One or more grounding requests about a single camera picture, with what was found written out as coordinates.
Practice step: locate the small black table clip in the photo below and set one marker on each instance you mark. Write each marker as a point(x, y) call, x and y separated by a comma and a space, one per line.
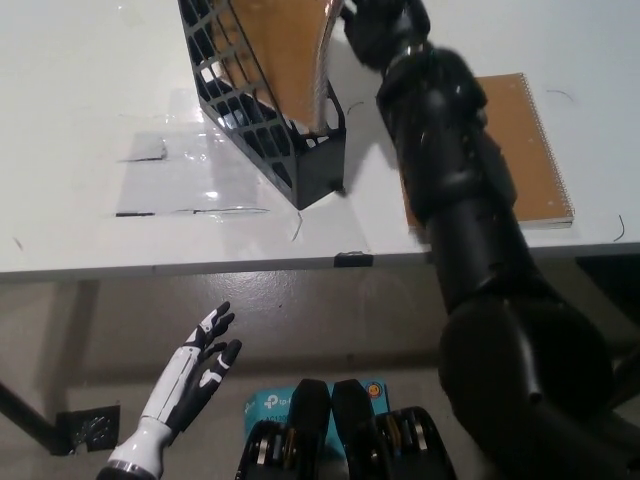
point(353, 259)

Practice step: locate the plain brown spiral notebook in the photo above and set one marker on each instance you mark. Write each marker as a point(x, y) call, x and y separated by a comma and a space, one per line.
point(530, 150)

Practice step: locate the brown spiral notebook with tape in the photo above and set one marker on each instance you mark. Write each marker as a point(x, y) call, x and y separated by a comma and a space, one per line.
point(290, 65)

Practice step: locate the teal router box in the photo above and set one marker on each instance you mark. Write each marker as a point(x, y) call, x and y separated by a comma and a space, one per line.
point(270, 400)

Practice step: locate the black plastic lattice book holder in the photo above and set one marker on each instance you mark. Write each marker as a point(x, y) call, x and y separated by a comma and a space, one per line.
point(320, 170)

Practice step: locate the transparent plastic sheet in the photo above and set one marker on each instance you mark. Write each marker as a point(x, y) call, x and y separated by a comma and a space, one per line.
point(170, 170)

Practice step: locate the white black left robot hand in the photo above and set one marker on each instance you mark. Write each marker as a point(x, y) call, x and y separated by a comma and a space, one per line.
point(185, 380)

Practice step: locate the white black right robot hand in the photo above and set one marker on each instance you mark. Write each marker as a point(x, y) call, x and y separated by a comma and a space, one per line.
point(385, 30)

